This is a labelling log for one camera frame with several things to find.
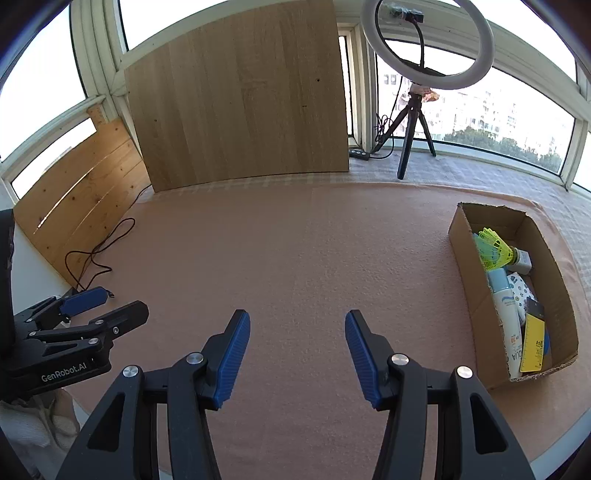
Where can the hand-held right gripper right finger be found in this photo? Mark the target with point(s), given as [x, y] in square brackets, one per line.
[362, 360]

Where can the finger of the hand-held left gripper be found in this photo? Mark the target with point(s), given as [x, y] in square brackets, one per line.
[85, 297]
[129, 314]

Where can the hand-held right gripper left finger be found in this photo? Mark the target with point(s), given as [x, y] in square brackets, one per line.
[233, 355]

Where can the cardboard box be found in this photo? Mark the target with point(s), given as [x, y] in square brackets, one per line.
[475, 314]

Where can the white sunscreen tube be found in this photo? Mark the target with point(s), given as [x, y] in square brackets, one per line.
[505, 323]

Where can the yellow shuttlecock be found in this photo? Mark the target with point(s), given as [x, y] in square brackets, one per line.
[494, 251]

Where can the blue yellow card pack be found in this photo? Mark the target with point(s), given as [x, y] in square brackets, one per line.
[533, 341]

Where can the white power adapter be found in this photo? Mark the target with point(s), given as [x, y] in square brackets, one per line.
[524, 264]

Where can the person's left hand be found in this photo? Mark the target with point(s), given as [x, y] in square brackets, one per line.
[32, 424]

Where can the pine wood panel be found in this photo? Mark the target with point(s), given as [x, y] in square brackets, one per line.
[83, 198]

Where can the pink mat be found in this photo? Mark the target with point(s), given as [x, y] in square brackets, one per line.
[300, 254]

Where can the star print tissue pack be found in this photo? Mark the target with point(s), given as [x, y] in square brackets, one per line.
[519, 288]

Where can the black inline remote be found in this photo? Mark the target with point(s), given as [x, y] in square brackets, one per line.
[360, 154]

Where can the oak wood board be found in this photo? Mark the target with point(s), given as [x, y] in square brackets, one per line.
[231, 92]

